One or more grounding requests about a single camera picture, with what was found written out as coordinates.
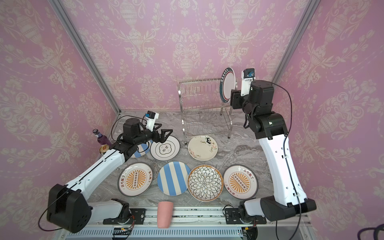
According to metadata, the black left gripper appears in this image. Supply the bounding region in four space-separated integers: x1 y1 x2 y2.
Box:
133 122 173 146

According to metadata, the green red rimmed white plate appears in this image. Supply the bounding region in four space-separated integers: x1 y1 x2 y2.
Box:
219 67 236 104

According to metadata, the cream floral painted plate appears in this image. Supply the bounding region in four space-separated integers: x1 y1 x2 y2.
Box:
188 136 218 161

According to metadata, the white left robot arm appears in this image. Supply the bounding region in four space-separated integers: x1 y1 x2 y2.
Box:
42 116 173 233

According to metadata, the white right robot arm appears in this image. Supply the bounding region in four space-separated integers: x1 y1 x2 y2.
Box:
231 79 317 224

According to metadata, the stainless steel dish rack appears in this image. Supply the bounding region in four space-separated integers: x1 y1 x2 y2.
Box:
177 78 233 145

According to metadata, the blue cream striped plate rear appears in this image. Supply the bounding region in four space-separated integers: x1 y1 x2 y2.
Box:
132 141 152 158

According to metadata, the blue cream striped plate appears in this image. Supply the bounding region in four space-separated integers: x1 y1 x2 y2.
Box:
157 162 191 197
132 141 152 158

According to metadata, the blue cream striped plate front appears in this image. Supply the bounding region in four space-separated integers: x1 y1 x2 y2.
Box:
157 162 191 197

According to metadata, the orange sunburst plate left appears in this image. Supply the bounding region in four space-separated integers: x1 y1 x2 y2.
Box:
118 163 153 197

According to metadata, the orange sunburst plate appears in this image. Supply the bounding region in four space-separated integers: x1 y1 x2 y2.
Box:
118 163 153 197
223 165 259 200

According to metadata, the green drink can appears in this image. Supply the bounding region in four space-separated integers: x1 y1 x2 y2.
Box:
99 145 110 155

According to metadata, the purple drink bottle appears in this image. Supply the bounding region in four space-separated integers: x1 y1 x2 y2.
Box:
93 129 112 146

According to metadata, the black white flower pattern plate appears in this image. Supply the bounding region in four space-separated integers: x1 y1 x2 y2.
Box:
187 165 224 202

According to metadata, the pink cup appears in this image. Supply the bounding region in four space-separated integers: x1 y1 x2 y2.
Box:
157 202 174 229

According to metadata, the orange sunburst plate right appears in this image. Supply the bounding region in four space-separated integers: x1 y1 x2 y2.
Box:
223 165 259 200

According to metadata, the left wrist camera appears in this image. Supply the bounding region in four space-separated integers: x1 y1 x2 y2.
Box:
145 111 159 132

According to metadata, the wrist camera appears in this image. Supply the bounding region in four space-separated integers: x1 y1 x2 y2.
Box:
145 111 159 132
241 68 255 97

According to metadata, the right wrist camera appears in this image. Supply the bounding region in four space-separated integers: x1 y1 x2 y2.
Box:
241 68 255 97

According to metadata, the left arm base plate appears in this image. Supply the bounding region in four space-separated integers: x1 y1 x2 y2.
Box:
103 208 146 225

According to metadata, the aluminium front rail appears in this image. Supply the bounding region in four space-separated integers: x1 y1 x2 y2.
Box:
53 206 317 240

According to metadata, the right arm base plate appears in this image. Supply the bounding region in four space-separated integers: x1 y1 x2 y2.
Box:
222 205 267 225

